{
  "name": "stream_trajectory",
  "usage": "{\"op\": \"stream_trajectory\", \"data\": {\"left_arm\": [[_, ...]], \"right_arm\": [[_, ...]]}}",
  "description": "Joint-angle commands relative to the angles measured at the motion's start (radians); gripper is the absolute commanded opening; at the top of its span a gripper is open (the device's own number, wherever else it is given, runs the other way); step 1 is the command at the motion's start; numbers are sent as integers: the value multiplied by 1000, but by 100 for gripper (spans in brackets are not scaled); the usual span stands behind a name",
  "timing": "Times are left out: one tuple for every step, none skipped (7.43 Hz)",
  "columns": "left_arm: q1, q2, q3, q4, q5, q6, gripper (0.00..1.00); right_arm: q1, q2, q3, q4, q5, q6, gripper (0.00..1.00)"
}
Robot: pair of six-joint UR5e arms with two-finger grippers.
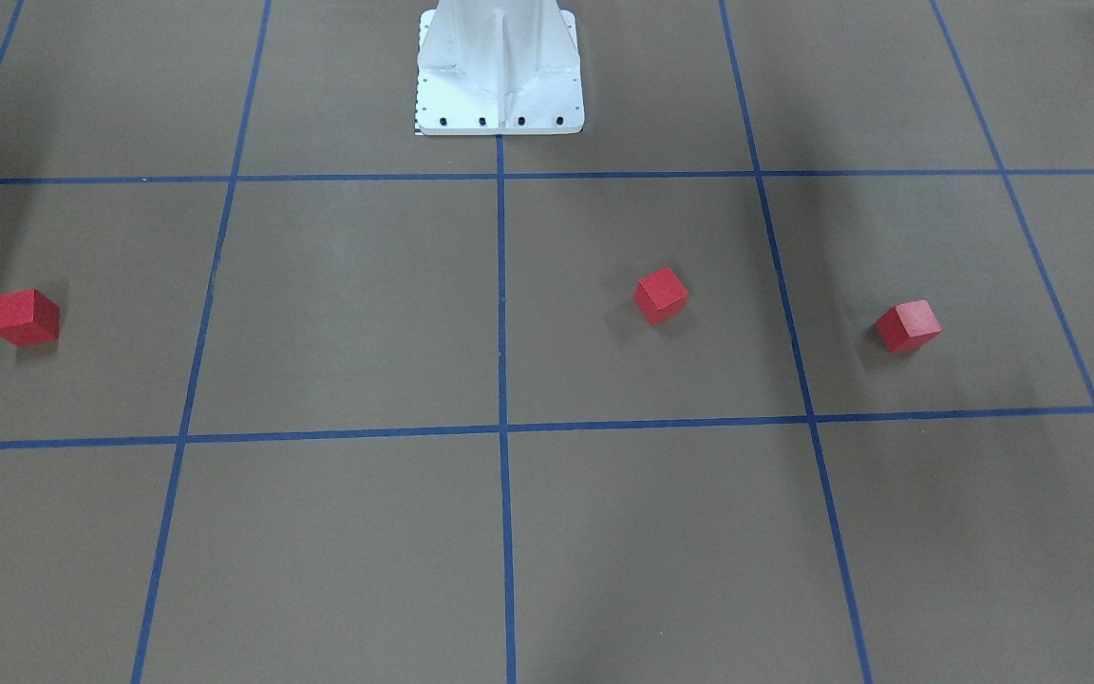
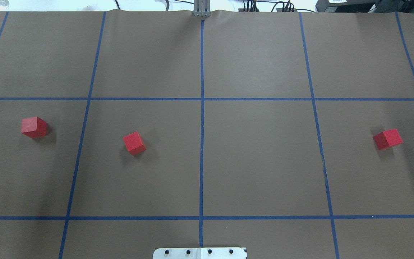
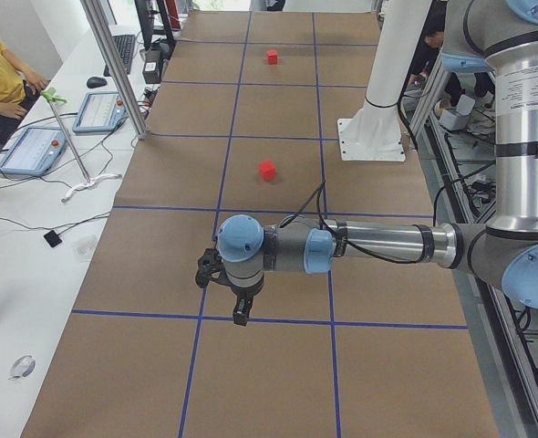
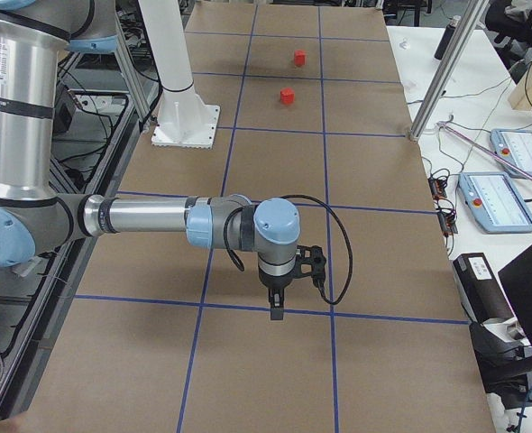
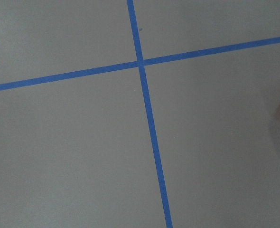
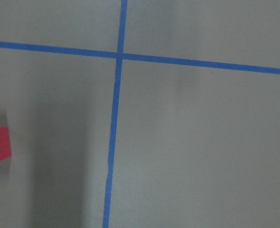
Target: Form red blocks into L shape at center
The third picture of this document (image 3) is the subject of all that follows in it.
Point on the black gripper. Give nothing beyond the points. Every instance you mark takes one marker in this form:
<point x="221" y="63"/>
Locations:
<point x="245" y="294"/>

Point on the red block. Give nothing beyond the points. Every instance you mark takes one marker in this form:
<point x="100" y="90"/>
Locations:
<point x="272" y="57"/>
<point x="267" y="170"/>

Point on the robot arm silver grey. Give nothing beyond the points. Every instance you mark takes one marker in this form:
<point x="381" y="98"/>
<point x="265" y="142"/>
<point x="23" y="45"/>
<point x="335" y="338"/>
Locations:
<point x="500" y="36"/>

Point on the small black square pad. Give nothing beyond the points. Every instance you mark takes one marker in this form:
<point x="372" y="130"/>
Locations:
<point x="53" y="238"/>

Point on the far teach pendant tablet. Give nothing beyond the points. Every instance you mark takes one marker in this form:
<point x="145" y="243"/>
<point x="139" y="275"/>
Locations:
<point x="100" y="112"/>

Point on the teach pendant tablet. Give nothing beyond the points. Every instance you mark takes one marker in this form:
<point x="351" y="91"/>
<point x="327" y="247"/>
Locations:
<point x="100" y="112"/>
<point x="34" y="152"/>

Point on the black box with label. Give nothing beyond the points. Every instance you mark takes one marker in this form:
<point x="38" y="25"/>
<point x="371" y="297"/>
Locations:
<point x="152" y="66"/>

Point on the near teach pendant tablet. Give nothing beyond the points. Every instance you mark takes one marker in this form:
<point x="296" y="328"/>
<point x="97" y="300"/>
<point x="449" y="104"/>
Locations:
<point x="34" y="152"/>

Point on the black computer mouse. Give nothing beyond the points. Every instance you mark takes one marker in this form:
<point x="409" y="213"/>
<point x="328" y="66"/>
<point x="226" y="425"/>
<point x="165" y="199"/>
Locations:
<point x="96" y="82"/>

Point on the metal rod with green clip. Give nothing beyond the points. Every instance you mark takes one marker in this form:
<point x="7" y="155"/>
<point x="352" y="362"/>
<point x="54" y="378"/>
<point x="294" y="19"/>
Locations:
<point x="89" y="182"/>

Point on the black keyboard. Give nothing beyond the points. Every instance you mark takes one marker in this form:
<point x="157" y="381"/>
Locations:
<point x="125" y="44"/>

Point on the white camera pillar mount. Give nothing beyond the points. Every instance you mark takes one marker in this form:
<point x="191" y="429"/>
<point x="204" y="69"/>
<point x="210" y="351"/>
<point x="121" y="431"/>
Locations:
<point x="373" y="134"/>

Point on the aluminium frame post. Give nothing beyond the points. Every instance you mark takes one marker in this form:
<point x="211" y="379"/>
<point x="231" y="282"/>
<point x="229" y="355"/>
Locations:
<point x="100" y="29"/>

